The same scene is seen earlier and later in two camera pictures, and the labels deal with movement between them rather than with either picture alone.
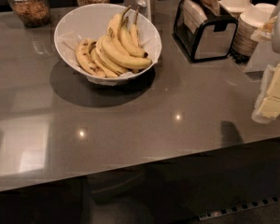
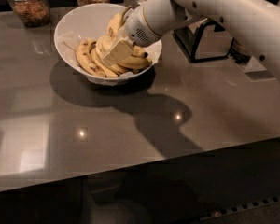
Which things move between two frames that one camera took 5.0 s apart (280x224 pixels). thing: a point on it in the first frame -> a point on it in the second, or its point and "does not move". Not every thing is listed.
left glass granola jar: [30, 4] does not move
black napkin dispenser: [204, 29] does not move
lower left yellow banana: [105, 68] does not move
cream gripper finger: [279, 87] -> [119, 52]
